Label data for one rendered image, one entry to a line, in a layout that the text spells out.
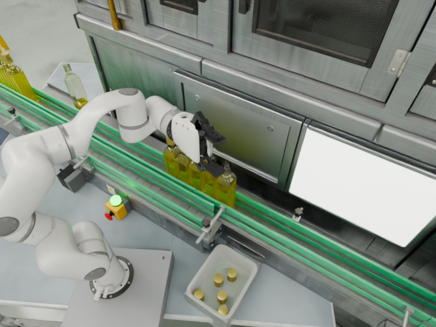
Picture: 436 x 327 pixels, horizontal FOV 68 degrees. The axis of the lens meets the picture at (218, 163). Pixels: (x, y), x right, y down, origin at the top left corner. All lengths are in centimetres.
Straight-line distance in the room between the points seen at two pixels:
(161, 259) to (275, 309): 45
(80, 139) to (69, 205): 80
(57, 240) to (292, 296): 81
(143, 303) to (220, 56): 84
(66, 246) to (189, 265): 55
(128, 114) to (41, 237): 37
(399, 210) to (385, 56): 46
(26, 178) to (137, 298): 64
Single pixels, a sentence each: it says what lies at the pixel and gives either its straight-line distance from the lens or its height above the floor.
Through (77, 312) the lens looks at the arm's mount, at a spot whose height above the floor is 81.
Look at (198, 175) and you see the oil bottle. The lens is 114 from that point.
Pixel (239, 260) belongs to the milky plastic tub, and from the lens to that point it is 123.
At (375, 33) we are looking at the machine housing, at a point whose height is 159.
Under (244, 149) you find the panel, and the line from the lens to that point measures 115.
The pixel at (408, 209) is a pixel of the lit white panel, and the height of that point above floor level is 117.
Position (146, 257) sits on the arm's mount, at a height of 81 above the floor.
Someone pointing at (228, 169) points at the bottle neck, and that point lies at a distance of 105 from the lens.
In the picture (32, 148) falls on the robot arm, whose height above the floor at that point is 146.
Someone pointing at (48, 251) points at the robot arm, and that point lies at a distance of 90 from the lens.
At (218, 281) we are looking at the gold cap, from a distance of 120.
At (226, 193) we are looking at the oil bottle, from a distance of 112.
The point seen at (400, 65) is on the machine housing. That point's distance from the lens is 85.
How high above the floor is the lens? 194
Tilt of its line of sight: 49 degrees down
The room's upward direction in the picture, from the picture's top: straight up
